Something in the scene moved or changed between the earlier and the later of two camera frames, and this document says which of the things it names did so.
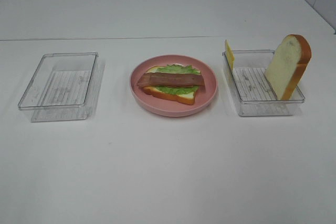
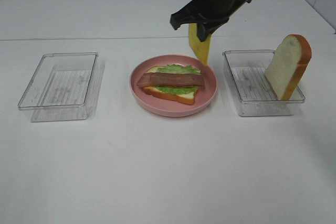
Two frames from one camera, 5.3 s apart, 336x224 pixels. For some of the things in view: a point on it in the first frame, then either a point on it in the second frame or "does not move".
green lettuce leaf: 178,68 does not move
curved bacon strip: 175,80 does not move
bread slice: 188,98 does not move
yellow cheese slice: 230,56 to 201,50
